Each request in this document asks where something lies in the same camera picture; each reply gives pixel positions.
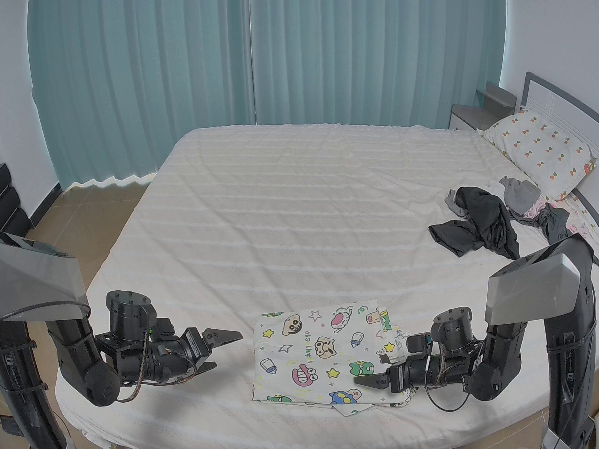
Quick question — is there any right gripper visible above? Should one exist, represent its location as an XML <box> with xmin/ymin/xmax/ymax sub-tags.
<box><xmin>353</xmin><ymin>357</ymin><xmax>441</xmax><ymax>395</ymax></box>

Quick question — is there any small grey garment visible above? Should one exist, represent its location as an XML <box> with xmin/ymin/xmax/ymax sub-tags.
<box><xmin>445</xmin><ymin>189</ymin><xmax>466</xmax><ymax>218</ymax></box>

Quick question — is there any white printed pyjama top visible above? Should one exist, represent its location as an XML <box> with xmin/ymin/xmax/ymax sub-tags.
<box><xmin>250</xmin><ymin>299</ymin><xmax>420</xmax><ymax>416</ymax></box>

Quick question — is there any pink garment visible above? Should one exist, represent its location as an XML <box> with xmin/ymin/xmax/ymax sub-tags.
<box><xmin>523</xmin><ymin>198</ymin><xmax>591</xmax><ymax>235</ymax></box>

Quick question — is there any blue-green curtain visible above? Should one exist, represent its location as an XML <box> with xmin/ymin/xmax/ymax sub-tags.
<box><xmin>28</xmin><ymin>0</ymin><xmax>256</xmax><ymax>191</ymax></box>
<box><xmin>248</xmin><ymin>0</ymin><xmax>509</xmax><ymax>131</ymax></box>

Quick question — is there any dark grey garment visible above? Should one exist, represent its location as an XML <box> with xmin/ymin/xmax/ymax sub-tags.
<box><xmin>509</xmin><ymin>204</ymin><xmax>574</xmax><ymax>245</ymax></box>

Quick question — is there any white printed pillow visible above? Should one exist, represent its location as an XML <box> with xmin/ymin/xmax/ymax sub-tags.
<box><xmin>559</xmin><ymin>192</ymin><xmax>599</xmax><ymax>238</ymax></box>
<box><xmin>481</xmin><ymin>107</ymin><xmax>599</xmax><ymax>201</ymax></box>

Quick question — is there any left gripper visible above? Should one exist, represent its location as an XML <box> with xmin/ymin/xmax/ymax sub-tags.
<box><xmin>145</xmin><ymin>327</ymin><xmax>244</xmax><ymax>383</ymax></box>

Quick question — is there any black garment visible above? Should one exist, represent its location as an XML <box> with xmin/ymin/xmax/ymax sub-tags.
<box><xmin>428</xmin><ymin>186</ymin><xmax>521</xmax><ymax>260</ymax></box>

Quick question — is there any bed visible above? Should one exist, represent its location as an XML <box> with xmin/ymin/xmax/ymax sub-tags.
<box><xmin>55</xmin><ymin>70</ymin><xmax>599</xmax><ymax>444</ymax></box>

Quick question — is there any grey bedside table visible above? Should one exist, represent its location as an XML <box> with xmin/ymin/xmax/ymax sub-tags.
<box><xmin>450</xmin><ymin>81</ymin><xmax>516</xmax><ymax>132</ymax></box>

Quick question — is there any black cable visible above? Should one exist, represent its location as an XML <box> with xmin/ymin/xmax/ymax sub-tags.
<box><xmin>422</xmin><ymin>385</ymin><xmax>470</xmax><ymax>413</ymax></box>
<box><xmin>0</xmin><ymin>301</ymin><xmax>92</xmax><ymax>322</ymax></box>
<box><xmin>116</xmin><ymin>365</ymin><xmax>197</xmax><ymax>403</ymax></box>
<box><xmin>55</xmin><ymin>409</ymin><xmax>72</xmax><ymax>449</ymax></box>

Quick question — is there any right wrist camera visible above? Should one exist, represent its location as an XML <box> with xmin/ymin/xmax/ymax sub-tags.
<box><xmin>406</xmin><ymin>332</ymin><xmax>430</xmax><ymax>355</ymax></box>

